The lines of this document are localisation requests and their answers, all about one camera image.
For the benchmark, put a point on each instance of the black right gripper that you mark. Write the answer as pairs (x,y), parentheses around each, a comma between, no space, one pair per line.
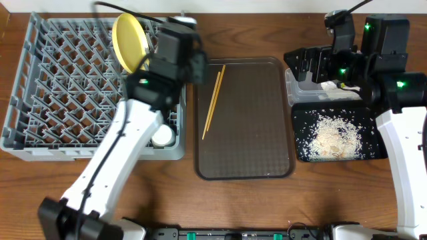
(320,56)

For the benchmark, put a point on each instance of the wooden chopstick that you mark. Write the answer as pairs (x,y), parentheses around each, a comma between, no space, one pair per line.
(211,104)
(216,96)

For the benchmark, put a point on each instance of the white ribbed cup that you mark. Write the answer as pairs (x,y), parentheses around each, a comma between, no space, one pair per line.
(163,137)

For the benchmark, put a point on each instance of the yellow round plate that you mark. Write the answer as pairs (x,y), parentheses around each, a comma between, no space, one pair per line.
(129,41)

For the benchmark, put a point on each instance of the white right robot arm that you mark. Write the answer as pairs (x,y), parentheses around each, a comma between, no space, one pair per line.
(376,70)

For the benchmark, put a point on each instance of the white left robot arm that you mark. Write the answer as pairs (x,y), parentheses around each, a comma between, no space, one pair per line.
(86,209)

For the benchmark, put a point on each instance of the clear plastic waste bin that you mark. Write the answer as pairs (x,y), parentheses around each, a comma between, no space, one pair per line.
(309,92)

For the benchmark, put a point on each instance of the crumpled white tissue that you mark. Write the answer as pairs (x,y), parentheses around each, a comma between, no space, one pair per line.
(328,86)

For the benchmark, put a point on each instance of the black tray with rice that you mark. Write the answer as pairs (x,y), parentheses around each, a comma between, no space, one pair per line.
(335,131)

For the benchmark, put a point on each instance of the dark brown serving tray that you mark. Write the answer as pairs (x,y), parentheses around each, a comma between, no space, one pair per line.
(249,136)

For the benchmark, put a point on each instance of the grey plastic dish rack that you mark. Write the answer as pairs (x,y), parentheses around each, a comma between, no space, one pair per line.
(66,89)

